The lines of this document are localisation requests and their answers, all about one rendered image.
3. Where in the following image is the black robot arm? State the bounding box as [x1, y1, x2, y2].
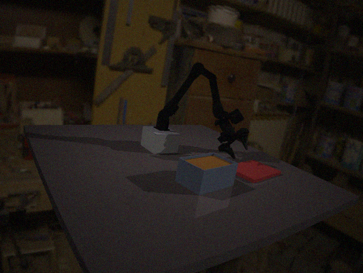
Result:
[154, 62, 244, 143]

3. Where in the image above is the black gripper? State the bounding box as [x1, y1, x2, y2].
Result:
[218, 126, 250, 159]

